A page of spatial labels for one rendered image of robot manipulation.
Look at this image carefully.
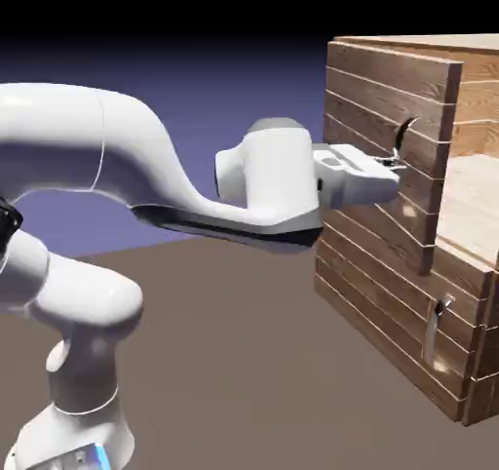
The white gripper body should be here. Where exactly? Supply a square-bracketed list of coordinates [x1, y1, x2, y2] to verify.
[329, 144, 402, 210]

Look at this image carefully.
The dark curved metal handle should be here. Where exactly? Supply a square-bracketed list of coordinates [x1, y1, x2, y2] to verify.
[376, 116, 419, 170]

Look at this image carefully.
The large wooden cabinet door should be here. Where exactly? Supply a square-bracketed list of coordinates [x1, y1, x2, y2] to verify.
[318, 41, 464, 277]

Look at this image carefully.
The wooden cabinet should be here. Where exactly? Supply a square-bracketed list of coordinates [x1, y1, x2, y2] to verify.
[314, 33, 499, 427]

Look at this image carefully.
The small wooden cabinet door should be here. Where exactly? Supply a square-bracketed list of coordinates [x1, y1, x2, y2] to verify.
[314, 208, 493, 423]

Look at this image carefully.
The silver curved metal handle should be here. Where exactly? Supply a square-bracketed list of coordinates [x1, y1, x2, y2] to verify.
[423, 294, 456, 367]

